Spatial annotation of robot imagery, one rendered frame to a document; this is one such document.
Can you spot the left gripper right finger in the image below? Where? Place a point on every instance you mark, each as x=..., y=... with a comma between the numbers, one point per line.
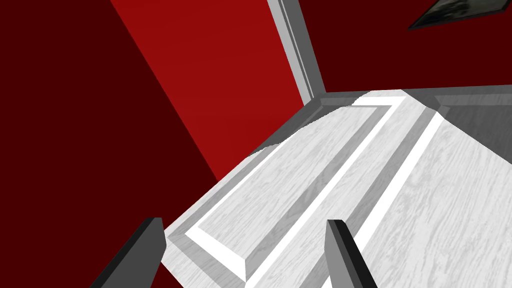
x=344, y=260

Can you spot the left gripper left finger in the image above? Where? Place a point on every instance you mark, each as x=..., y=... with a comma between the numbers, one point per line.
x=138, y=258

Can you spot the dark framed wall picture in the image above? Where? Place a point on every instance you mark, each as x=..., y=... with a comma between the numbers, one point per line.
x=456, y=12

